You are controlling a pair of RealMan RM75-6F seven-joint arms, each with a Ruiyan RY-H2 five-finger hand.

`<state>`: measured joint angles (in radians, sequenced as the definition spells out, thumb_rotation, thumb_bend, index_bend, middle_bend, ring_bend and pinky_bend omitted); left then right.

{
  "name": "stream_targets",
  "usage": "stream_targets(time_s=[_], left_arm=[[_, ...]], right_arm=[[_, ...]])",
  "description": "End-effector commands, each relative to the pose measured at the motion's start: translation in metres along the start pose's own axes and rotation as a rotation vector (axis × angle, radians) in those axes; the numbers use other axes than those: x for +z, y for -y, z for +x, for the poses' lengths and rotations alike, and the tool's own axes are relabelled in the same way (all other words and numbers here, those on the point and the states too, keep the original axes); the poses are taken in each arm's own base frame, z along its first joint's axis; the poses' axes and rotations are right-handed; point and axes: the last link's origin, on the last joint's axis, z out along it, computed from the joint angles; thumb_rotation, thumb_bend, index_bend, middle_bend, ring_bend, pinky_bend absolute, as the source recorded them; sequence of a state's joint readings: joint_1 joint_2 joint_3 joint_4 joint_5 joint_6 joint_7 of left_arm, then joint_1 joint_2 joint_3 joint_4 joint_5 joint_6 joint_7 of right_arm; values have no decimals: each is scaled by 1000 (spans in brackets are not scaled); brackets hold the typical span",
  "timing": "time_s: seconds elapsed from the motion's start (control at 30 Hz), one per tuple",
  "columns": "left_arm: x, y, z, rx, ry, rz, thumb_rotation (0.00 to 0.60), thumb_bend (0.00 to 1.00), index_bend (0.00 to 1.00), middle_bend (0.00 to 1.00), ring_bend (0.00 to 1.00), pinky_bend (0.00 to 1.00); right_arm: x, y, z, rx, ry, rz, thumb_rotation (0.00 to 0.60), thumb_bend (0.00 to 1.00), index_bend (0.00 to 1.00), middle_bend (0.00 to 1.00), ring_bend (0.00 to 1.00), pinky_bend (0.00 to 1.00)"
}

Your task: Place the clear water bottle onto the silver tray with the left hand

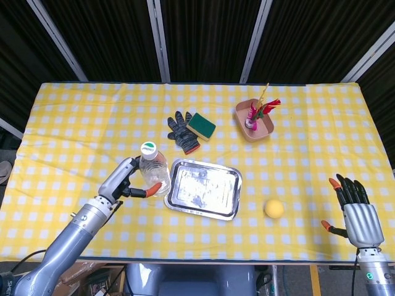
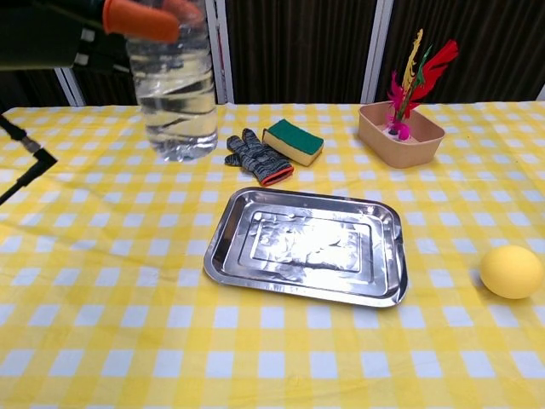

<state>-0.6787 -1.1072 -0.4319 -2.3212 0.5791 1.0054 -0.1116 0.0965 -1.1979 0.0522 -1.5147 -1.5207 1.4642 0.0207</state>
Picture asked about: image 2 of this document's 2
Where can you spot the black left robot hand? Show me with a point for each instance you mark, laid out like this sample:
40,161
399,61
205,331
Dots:
136,21

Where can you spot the transparent plastic water bottle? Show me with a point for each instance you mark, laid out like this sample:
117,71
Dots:
179,106

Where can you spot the rectangular stainless steel tray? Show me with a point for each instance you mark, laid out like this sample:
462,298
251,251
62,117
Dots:
306,247

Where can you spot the dark pleated curtain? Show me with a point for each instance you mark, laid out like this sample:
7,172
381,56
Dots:
298,47

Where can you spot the grey knit work glove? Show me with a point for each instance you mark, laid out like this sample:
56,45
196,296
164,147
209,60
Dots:
259,159

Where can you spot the yellow green scouring sponge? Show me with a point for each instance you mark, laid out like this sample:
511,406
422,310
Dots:
294,142

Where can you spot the beige rectangular plastic box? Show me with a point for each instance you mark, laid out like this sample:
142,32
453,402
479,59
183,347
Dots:
409,151

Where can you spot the colourful feather shuttlecock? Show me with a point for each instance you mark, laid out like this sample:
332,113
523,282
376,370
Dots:
438,59

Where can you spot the yellow white checked tablecloth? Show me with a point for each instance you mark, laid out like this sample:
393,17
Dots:
272,353

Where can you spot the yellow egg-shaped ball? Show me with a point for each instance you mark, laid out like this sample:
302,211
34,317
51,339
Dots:
511,272

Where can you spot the white metal frame post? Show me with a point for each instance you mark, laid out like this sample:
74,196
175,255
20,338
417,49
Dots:
223,64
72,87
376,51

